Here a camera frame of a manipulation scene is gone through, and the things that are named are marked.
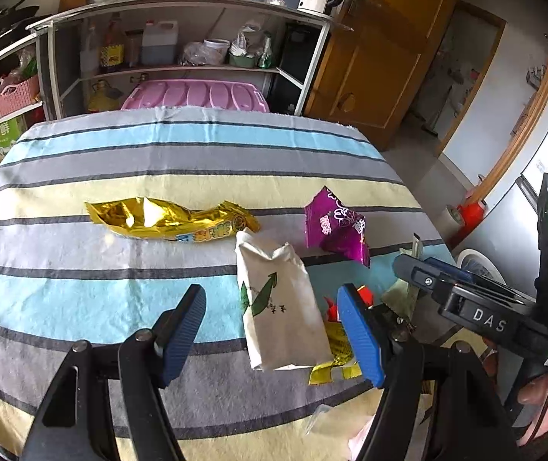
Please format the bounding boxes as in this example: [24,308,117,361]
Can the white bags in bowl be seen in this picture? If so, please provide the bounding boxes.
[230,22,261,56]

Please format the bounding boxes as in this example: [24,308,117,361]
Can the yellow oil bottle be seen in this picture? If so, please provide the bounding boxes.
[86,79,123,113]

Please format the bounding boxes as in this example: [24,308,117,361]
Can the green foil packet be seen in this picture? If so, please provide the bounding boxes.
[257,33,275,69]

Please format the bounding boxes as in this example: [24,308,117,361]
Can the person's right hand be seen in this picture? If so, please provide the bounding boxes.
[518,373,548,447]

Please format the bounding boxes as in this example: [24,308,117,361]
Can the green carton box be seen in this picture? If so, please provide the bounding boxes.
[0,115,27,154]

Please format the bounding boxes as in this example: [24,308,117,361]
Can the striped tablecloth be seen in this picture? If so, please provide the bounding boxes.
[0,106,452,461]

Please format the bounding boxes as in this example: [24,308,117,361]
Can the red wrapper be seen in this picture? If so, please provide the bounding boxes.
[324,285,375,322]

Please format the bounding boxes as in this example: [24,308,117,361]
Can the small yellow wrapper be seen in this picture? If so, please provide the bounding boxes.
[308,322,363,385]

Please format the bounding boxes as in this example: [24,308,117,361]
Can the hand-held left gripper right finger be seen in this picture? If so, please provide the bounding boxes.
[336,283,519,461]

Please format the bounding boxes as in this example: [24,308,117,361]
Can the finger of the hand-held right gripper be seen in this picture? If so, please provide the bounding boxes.
[425,258,526,304]
[394,254,541,347]

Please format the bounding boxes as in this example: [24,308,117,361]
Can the white jug with dark liquid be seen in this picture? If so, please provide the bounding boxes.
[140,20,179,65]

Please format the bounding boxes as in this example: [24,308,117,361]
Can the low white shelf rack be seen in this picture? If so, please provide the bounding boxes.
[0,33,54,154]

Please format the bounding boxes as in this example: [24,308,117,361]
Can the silver refrigerator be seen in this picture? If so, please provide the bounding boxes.
[466,29,548,279]

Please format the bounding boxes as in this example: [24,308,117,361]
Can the gold snack wrapper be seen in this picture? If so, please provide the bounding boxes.
[84,197,261,245]

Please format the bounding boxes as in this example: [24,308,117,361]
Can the white trash bin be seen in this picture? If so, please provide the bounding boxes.
[455,248,507,289]

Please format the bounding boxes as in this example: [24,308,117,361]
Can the red roll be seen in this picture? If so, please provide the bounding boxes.
[461,199,486,224]

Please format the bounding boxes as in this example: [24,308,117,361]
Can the pink storage box lid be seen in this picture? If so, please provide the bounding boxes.
[120,79,271,113]

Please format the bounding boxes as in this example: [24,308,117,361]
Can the pink woven basket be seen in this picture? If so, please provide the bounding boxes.
[0,77,40,117]

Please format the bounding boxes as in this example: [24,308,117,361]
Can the clear plastic bottle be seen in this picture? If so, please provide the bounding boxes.
[79,24,99,75]

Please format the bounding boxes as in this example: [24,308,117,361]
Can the crumpled clear plastic bag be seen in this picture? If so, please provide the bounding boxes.
[180,41,210,65]

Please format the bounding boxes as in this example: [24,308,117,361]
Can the wooden door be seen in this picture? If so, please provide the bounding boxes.
[305,0,469,152]

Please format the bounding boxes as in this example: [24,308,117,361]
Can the tall white shelf rack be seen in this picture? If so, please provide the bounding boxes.
[29,0,346,123]

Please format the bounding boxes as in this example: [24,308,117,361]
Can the brown glass jar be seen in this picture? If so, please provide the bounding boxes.
[124,30,142,67]

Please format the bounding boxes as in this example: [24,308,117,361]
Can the yellow label sauce bottle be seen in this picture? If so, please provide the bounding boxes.
[98,12,126,74]

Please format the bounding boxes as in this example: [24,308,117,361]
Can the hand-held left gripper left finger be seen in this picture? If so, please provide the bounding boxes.
[23,284,206,461]

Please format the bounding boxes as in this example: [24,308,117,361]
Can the white plastic tub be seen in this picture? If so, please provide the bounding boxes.
[203,38,230,64]

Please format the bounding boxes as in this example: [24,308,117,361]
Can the purple snack wrapper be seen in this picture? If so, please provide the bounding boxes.
[304,186,371,268]

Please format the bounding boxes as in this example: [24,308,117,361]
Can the white paper packet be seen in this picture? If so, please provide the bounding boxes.
[234,229,334,372]

